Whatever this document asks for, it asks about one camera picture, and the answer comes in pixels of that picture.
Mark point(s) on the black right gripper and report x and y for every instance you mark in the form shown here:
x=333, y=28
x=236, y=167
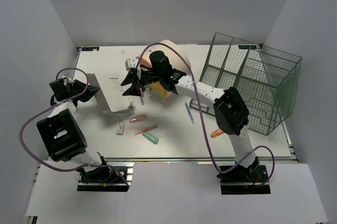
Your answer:
x=134, y=90

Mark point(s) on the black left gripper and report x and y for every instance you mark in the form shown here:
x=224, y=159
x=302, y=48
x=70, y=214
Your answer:
x=91, y=90

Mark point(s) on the purple pen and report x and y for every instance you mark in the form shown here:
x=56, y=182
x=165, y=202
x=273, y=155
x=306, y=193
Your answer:
x=142, y=97

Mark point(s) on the white silver-spined booklet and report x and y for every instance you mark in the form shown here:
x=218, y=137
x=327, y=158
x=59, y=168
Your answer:
x=109, y=97

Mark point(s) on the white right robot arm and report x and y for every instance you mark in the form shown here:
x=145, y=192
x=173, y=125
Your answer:
x=231, y=113

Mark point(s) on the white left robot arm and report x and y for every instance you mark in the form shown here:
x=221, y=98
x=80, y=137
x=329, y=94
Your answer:
x=62, y=136

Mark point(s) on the pink highlighter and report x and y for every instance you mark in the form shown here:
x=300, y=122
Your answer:
x=138, y=118

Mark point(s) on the white eraser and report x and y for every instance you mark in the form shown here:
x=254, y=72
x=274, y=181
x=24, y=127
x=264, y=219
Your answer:
x=120, y=129

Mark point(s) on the red pen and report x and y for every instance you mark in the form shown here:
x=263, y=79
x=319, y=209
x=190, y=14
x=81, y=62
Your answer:
x=146, y=129

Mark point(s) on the cream round drawer box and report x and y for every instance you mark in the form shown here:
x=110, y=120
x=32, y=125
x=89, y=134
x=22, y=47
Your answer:
x=168, y=59

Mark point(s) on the green highlighter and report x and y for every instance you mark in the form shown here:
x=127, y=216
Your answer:
x=150, y=137

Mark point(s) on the blue pen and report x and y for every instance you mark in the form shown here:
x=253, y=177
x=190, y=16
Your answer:
x=189, y=112

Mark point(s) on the orange highlighter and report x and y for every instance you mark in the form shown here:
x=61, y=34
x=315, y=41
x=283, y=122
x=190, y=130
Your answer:
x=216, y=133

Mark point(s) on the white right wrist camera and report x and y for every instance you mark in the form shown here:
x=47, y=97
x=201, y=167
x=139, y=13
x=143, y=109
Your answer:
x=130, y=63

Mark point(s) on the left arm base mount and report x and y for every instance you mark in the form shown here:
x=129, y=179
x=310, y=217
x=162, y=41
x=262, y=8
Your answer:
x=115, y=183

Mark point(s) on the green wire mesh organizer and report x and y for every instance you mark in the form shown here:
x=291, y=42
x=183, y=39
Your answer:
x=266, y=78

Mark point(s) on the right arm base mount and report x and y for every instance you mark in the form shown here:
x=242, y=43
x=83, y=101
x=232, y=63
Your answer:
x=236, y=182

